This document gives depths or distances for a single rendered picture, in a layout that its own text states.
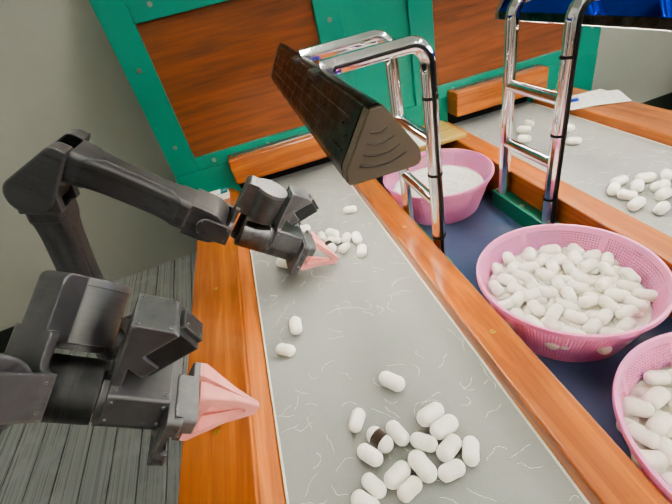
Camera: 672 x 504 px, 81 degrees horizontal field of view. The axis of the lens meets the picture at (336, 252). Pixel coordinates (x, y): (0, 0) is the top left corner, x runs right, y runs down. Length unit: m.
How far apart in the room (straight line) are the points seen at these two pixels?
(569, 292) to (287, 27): 0.89
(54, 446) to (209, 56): 0.90
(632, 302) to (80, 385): 0.69
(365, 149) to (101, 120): 1.69
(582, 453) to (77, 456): 0.73
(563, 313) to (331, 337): 0.36
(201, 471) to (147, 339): 0.25
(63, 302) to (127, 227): 1.77
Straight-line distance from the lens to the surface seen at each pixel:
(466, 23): 1.33
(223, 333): 0.70
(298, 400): 0.60
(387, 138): 0.39
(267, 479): 0.54
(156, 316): 0.36
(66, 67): 1.98
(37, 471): 0.87
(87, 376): 0.41
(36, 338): 0.41
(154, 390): 0.40
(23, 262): 2.35
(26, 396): 0.38
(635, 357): 0.62
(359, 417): 0.54
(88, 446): 0.84
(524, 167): 1.02
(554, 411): 0.54
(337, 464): 0.54
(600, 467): 0.52
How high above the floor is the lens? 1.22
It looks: 35 degrees down
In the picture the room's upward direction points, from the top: 14 degrees counter-clockwise
